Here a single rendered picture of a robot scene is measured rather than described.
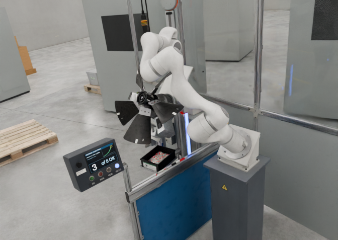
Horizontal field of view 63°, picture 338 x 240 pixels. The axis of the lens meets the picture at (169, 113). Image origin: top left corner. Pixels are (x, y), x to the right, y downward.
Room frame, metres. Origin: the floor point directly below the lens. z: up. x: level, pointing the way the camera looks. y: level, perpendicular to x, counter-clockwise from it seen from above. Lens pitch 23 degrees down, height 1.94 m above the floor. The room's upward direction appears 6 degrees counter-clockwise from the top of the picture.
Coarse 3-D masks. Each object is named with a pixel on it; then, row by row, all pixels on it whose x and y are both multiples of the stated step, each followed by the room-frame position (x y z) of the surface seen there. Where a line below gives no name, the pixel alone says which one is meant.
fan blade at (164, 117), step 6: (162, 102) 1.96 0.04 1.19; (156, 108) 1.89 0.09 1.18; (162, 108) 1.87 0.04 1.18; (168, 108) 1.86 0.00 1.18; (174, 108) 1.85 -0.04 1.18; (180, 108) 1.83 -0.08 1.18; (156, 114) 1.83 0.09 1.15; (162, 114) 1.81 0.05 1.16; (168, 114) 1.80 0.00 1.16; (162, 120) 1.76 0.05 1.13
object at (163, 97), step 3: (159, 96) 2.12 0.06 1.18; (162, 96) 2.11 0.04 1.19; (165, 96) 2.12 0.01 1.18; (162, 99) 2.09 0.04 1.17; (165, 99) 2.09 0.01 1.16; (168, 99) 2.10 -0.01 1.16; (171, 99) 2.13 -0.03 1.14; (168, 102) 2.07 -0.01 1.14; (171, 102) 2.10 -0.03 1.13; (150, 114) 2.08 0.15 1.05; (153, 114) 2.06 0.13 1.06; (153, 117) 2.09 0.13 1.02
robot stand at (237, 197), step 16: (208, 160) 1.51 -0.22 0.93; (224, 176) 1.37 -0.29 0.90; (240, 176) 1.31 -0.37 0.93; (256, 176) 1.36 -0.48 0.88; (224, 192) 1.37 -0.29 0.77; (240, 192) 1.29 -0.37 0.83; (256, 192) 1.36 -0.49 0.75; (224, 208) 1.37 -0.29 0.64; (240, 208) 1.29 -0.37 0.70; (256, 208) 1.36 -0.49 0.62; (224, 224) 1.38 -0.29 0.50; (240, 224) 1.29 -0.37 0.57; (256, 224) 1.37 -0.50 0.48
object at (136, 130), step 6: (138, 114) 1.98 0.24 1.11; (138, 120) 1.95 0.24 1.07; (144, 120) 1.95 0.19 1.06; (150, 120) 1.96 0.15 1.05; (132, 126) 1.93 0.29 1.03; (138, 126) 1.92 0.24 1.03; (144, 126) 1.92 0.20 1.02; (150, 126) 1.92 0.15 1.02; (126, 132) 1.91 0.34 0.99; (132, 132) 1.90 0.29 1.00; (138, 132) 1.89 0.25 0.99; (144, 132) 1.89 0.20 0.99; (150, 132) 1.89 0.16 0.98; (126, 138) 1.88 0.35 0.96; (132, 138) 1.87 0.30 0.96; (138, 138) 1.86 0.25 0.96; (144, 138) 1.85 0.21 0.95; (150, 138) 1.85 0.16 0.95
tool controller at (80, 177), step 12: (96, 144) 1.30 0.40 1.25; (108, 144) 1.29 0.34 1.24; (72, 156) 1.18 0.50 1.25; (84, 156) 1.21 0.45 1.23; (96, 156) 1.24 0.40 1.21; (108, 156) 1.27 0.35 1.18; (72, 168) 1.16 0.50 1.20; (84, 168) 1.19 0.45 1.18; (120, 168) 1.28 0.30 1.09; (72, 180) 1.20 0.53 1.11; (84, 180) 1.16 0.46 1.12; (96, 180) 1.19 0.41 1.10
